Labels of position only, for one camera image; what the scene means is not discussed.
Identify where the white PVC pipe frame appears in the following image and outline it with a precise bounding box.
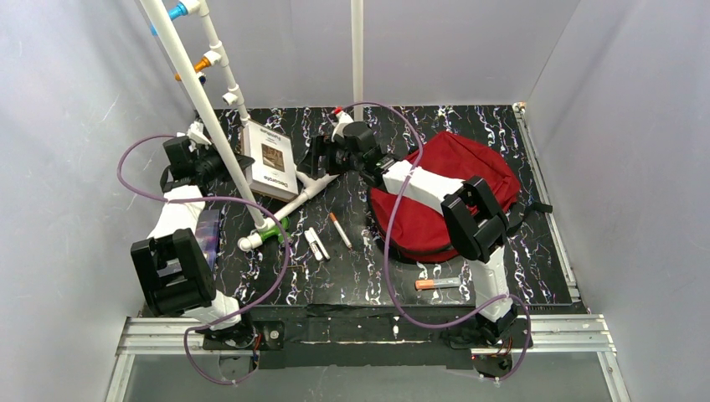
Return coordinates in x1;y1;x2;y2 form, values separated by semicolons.
141;1;336;252

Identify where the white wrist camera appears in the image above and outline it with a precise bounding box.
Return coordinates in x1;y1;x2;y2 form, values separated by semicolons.
176;120;213;147
331;107;354;142

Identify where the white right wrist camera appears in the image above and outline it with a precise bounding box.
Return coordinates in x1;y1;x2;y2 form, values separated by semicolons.
331;107;354;142

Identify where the orange tipped white pen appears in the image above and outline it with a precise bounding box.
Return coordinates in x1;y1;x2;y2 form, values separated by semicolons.
328;212;352;250

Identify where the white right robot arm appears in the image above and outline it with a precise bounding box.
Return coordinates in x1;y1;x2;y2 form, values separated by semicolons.
297;121;518;343

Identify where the orange pipe fitting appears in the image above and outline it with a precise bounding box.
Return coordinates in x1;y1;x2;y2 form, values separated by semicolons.
174;57;213;81

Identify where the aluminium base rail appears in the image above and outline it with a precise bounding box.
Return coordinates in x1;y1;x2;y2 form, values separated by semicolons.
105;100;617;402

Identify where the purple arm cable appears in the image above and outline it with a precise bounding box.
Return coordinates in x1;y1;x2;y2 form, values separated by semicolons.
338;101;533;385
116;134;292;387

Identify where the dark purple book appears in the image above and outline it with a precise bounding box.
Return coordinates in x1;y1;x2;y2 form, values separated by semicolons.
195;209;223;272

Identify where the red student backpack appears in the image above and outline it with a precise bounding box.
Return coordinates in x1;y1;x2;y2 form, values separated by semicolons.
368;131;521;263

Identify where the white Decorate book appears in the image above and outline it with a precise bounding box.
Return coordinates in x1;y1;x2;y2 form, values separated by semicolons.
241;120;299;202

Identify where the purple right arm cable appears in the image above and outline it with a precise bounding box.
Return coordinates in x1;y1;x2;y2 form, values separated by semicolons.
338;101;533;385

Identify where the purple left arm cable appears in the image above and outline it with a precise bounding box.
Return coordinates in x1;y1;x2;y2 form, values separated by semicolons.
116;134;292;387

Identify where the green pipe clamp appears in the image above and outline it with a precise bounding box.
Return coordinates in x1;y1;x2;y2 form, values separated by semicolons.
258;217;290;244

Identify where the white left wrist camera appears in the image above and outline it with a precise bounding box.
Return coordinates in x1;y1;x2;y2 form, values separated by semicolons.
176;120;213;147

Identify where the orange capped grey marker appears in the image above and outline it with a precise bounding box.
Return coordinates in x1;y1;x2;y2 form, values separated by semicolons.
414;277;461;291

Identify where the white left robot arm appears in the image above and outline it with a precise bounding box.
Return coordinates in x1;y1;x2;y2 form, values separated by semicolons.
130;134;255;349

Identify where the blue pipe fitting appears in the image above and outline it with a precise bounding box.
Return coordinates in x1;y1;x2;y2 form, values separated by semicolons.
167;2;189;21

